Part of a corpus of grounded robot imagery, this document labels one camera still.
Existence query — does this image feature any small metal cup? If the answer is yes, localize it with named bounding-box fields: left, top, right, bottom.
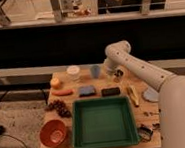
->
left=114, top=69, right=123, bottom=83

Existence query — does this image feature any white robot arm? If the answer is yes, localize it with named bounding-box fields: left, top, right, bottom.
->
left=104, top=41, right=185, bottom=148

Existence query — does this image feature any green plastic tray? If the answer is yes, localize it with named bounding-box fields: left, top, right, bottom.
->
left=72, top=96, right=140, bottom=148

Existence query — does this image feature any light blue cup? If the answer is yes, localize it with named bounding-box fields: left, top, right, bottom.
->
left=90, top=65, right=101, bottom=78

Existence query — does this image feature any blue sponge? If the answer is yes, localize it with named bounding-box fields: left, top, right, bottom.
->
left=79, top=86, right=96, bottom=97

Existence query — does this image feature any white lidded cup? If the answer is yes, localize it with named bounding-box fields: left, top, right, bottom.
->
left=66, top=65, right=81, bottom=82

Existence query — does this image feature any black rectangular block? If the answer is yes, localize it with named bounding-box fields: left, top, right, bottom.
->
left=101, top=87, right=120, bottom=96

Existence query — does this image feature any orange carrot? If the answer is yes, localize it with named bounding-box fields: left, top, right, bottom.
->
left=52, top=89, right=73, bottom=97

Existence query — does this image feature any wooden table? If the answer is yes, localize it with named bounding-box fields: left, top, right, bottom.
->
left=40, top=68, right=161, bottom=148

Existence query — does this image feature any bunch of dark grapes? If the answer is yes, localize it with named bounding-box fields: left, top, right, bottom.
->
left=45, top=100, right=72, bottom=118

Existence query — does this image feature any metal fork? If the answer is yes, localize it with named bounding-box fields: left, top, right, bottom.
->
left=144, top=112, right=159, bottom=117

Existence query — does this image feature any orange bowl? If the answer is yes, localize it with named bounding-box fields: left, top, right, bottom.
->
left=39, top=119, right=67, bottom=148

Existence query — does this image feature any metal clip tool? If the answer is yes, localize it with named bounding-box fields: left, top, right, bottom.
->
left=138, top=124, right=153, bottom=142

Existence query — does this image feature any black handled peeler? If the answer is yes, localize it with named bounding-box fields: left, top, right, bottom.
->
left=152, top=123, right=161, bottom=130

